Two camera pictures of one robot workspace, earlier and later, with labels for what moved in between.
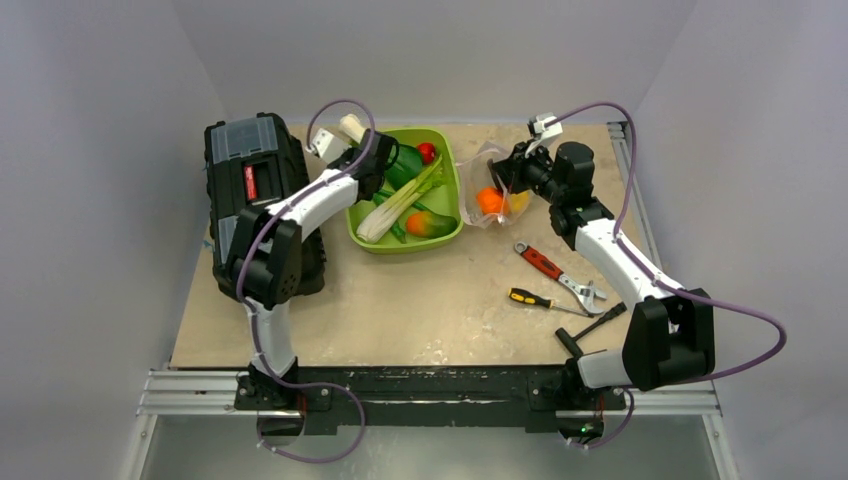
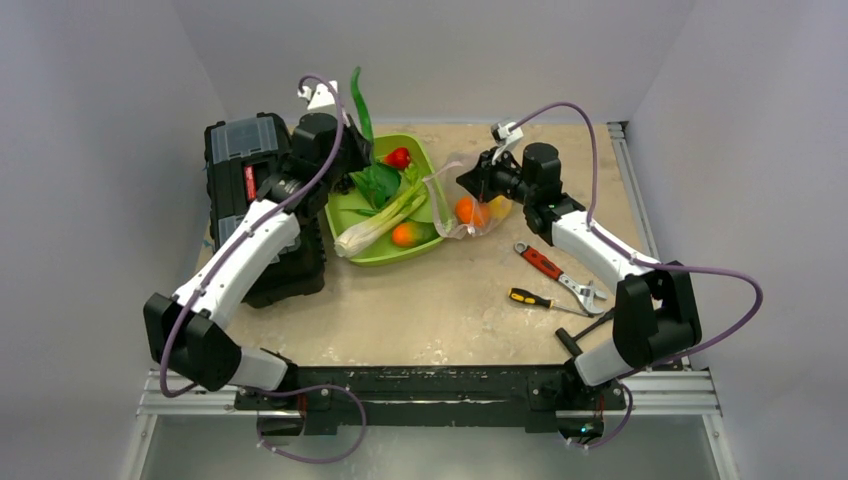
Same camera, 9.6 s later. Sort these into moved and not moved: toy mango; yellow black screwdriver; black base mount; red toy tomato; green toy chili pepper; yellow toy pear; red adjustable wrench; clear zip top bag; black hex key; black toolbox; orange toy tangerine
Moved: green toy chili pepper; toy mango; orange toy tangerine; yellow toy pear; red toy tomato; clear zip top bag
Not moved: black toolbox; black base mount; black hex key; yellow black screwdriver; red adjustable wrench
